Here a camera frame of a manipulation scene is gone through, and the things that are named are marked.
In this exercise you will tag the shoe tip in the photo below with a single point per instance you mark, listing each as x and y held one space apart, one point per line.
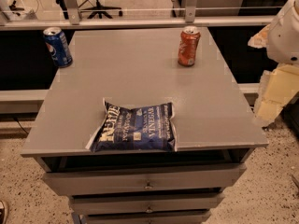
3 212

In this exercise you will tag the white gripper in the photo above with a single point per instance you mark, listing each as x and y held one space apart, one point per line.
284 39

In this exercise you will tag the orange soda can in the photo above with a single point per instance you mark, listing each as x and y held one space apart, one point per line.
189 39

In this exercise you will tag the blue pepsi can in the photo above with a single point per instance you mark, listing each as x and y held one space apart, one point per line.
56 43

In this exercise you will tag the metal railing frame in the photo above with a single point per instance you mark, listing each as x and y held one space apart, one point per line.
40 14

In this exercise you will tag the grey drawer cabinet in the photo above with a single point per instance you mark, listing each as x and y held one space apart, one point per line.
214 127

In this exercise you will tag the blue chip bag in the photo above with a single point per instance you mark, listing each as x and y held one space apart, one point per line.
142 128

